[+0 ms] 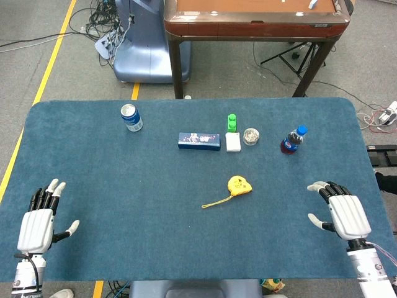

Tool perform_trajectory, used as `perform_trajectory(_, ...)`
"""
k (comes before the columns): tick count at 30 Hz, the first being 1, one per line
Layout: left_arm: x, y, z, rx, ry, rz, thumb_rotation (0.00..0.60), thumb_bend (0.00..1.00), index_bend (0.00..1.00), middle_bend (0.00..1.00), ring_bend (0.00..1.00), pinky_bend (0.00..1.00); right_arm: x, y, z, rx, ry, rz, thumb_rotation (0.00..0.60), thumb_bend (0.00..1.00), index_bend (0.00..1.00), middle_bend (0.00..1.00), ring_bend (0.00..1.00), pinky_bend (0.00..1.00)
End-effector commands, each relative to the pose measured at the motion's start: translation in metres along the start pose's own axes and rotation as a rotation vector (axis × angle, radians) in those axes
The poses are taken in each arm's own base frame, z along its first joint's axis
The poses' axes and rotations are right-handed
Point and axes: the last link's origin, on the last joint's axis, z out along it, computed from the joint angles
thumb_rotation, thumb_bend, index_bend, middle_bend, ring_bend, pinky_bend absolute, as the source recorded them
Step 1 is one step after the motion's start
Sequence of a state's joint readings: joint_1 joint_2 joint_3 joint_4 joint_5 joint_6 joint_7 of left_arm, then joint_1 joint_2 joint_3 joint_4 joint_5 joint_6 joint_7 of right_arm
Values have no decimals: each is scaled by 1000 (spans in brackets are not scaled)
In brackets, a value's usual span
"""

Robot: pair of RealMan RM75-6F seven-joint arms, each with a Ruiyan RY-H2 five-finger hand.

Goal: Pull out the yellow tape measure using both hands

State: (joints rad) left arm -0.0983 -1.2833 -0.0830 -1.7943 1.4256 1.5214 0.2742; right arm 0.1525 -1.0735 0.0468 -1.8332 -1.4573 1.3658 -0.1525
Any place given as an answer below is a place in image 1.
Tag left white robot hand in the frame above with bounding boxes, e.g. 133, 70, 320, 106
17, 178, 81, 254

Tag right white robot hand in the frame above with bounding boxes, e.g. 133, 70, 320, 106
306, 181, 373, 249

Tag yellow tape measure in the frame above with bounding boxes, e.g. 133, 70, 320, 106
201, 175, 253, 209

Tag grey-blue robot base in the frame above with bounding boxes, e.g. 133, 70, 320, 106
128, 279, 263, 298

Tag person's black trouser leg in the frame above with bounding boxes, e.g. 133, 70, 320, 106
375, 171, 397, 195

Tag black floor pedal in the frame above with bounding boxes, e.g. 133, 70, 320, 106
366, 145, 397, 167

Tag white shoe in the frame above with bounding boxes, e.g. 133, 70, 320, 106
49, 288, 74, 298

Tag blue felt table cover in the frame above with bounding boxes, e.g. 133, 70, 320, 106
0, 97, 397, 282

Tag cola bottle blue cap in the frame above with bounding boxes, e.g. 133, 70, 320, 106
280, 125, 308, 155

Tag yellow-green toy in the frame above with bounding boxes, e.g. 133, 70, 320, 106
262, 278, 285, 294

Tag white floor device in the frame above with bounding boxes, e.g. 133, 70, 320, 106
378, 101, 397, 127

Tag clear jar of paper clips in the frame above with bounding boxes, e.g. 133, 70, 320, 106
243, 127, 261, 146

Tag small white box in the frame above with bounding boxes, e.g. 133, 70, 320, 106
225, 132, 242, 153

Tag blue soda can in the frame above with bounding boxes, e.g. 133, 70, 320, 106
120, 104, 144, 133

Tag dark blue rectangular box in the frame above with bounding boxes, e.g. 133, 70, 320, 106
177, 132, 221, 151

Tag black tripod stand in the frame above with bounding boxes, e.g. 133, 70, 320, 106
259, 42, 327, 78

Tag white power strip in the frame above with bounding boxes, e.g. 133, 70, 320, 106
94, 30, 120, 60

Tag brown mahjong table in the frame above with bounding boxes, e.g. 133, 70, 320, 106
163, 0, 351, 99

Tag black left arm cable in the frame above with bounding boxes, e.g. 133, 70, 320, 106
14, 253, 41, 289

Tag coloured right wrist wires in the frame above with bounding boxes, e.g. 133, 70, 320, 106
367, 242, 397, 268

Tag red and white floor wires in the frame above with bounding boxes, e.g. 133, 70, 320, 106
356, 105, 397, 134

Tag blue-grey machine pedestal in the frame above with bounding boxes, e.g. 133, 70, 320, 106
113, 0, 192, 84

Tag black floor cable bundle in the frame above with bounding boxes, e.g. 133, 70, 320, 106
68, 0, 125, 41

